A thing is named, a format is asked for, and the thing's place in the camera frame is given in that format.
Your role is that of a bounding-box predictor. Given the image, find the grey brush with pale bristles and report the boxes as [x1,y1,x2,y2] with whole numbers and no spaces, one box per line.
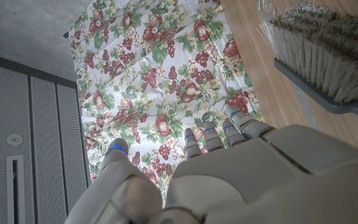
[258,2,358,131]

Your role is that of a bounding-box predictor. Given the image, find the floral fruit print backdrop cloth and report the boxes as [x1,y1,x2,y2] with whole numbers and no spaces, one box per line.
[68,0,265,203]

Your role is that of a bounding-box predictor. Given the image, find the round white ceiling fixture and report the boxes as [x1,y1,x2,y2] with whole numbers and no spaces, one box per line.
[6,133,23,146]

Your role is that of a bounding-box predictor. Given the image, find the clear plastic clamshell container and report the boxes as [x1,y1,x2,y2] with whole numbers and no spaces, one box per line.
[257,0,277,29]

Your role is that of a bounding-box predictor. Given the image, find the white ceiling vent slot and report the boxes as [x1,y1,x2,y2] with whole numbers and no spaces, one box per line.
[6,154,26,224]

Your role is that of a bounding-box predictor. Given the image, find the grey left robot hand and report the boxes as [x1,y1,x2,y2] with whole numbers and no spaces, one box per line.
[63,105,358,224]

